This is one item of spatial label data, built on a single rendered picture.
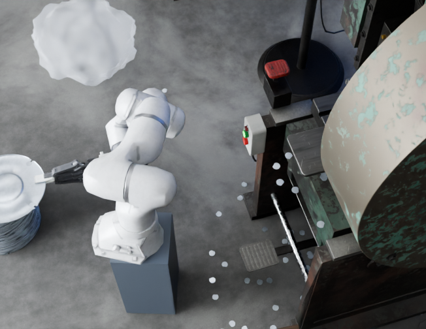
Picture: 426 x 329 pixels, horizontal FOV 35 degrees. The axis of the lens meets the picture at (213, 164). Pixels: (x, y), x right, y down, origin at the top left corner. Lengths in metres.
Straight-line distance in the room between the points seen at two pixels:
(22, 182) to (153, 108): 0.79
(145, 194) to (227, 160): 1.05
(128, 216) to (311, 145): 0.55
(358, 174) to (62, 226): 1.73
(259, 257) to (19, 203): 0.88
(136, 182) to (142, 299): 0.70
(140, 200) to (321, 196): 0.54
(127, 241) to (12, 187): 0.67
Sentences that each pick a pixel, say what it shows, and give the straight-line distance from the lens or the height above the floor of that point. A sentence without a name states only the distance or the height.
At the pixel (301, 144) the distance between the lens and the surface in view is 1.91.
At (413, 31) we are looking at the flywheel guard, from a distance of 1.08.
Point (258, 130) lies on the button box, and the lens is 2.12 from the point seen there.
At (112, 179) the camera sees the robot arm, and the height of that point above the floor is 0.83.
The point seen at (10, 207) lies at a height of 0.24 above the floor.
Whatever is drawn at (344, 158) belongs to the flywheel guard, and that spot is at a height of 1.37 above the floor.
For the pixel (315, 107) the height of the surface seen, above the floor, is 0.69.
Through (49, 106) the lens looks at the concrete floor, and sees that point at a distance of 3.04.
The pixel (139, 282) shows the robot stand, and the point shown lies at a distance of 2.24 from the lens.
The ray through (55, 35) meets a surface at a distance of 3.07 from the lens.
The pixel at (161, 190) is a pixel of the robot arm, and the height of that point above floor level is 0.82.
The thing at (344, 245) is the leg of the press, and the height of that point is 0.64.
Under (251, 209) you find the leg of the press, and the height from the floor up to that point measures 0.03.
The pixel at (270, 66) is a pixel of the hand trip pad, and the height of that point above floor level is 0.76.
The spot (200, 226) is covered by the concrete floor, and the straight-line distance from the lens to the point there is 2.64.
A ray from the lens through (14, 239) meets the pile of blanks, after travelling 2.63.
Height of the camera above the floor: 2.35
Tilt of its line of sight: 58 degrees down
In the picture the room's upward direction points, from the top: 1 degrees counter-clockwise
